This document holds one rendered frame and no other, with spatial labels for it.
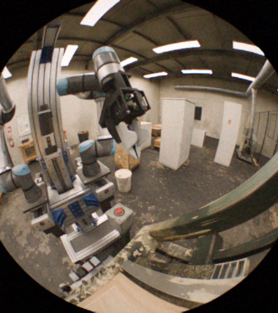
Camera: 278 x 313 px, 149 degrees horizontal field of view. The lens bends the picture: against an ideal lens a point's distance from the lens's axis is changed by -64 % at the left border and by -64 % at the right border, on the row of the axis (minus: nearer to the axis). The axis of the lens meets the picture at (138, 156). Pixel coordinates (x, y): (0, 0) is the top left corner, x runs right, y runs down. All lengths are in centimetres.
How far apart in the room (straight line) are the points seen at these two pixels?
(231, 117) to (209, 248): 357
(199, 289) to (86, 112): 570
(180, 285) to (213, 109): 816
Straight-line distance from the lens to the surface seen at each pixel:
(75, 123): 545
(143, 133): 25
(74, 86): 42
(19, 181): 76
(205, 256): 38
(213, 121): 815
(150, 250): 62
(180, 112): 242
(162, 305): 33
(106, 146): 71
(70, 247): 149
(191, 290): 27
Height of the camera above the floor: 146
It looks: 26 degrees down
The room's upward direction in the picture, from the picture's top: straight up
